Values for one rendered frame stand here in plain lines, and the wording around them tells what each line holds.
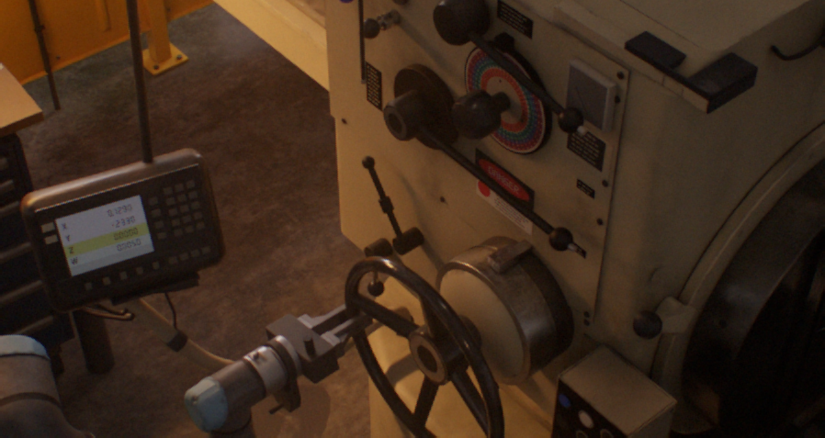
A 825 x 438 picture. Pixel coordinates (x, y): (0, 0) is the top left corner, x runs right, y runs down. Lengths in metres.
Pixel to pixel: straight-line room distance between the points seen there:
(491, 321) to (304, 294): 1.93
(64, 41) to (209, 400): 2.75
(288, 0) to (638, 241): 1.36
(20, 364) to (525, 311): 0.75
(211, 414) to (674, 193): 0.78
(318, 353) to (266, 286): 1.89
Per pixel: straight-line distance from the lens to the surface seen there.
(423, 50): 2.01
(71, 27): 4.58
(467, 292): 2.01
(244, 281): 3.93
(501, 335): 1.99
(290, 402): 2.08
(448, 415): 2.81
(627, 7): 1.70
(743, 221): 1.93
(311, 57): 2.95
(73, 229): 2.36
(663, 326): 1.88
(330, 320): 2.11
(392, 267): 1.90
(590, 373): 1.95
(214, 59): 4.81
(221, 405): 1.99
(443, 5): 1.82
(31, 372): 1.85
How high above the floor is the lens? 2.83
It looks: 43 degrees down
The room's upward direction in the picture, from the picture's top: straight up
